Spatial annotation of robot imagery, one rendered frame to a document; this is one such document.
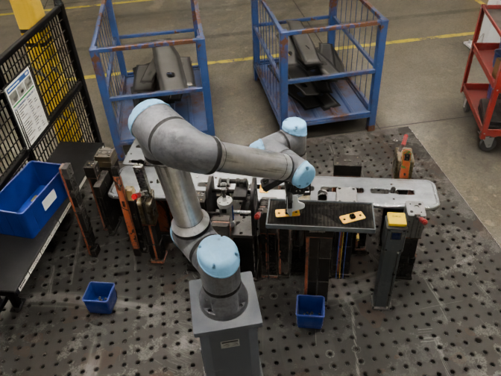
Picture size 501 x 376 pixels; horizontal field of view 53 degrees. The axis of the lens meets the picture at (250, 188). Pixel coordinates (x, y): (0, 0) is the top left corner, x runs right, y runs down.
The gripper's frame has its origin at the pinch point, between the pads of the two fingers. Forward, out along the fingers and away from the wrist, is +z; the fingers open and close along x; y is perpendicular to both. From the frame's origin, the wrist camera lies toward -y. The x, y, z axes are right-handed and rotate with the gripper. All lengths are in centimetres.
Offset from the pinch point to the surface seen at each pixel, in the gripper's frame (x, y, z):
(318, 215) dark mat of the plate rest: -2.6, 10.4, 1.9
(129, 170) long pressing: 53, -66, 18
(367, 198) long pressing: 23.1, 35.0, 18.1
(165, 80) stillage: 235, -73, 68
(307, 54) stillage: 249, 42, 60
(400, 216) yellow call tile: -5.7, 38.1, 2.0
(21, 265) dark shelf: -4, -96, 15
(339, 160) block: 46, 28, 15
